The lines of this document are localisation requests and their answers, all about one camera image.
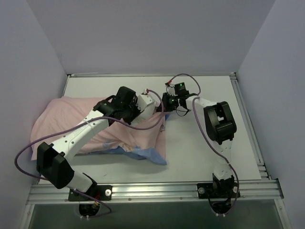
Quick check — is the blue pink printed pillowcase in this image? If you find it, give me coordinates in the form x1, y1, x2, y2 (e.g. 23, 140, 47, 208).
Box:
30, 96, 167, 166

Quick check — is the white pillow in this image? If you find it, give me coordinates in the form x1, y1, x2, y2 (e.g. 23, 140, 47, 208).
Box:
132, 108, 163, 128

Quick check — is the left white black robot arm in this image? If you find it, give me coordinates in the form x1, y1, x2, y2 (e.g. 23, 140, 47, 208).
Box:
37, 86, 140, 200

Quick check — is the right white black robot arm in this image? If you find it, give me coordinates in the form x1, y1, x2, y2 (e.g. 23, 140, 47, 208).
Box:
162, 93, 237, 197

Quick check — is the thin black wire loop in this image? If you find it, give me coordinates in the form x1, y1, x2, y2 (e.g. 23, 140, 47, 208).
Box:
175, 100, 192, 117

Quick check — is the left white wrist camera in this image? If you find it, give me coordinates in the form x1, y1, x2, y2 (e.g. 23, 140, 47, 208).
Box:
137, 94, 155, 114

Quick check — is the back aluminium rail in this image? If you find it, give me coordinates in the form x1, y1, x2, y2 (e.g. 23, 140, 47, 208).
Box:
68, 73, 236, 78

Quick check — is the aluminium rail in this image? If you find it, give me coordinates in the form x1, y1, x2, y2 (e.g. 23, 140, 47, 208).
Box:
26, 179, 284, 205
229, 73, 272, 180
68, 73, 236, 78

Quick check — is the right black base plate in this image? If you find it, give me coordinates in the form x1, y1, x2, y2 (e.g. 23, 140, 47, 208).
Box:
196, 182, 237, 199

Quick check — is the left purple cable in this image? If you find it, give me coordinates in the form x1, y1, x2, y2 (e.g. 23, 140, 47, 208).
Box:
14, 88, 165, 217

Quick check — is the right side aluminium rail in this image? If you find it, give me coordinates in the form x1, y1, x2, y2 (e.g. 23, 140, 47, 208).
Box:
229, 73, 272, 180

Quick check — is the front aluminium rail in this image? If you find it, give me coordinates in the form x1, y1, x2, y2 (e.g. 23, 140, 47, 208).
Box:
26, 179, 284, 205

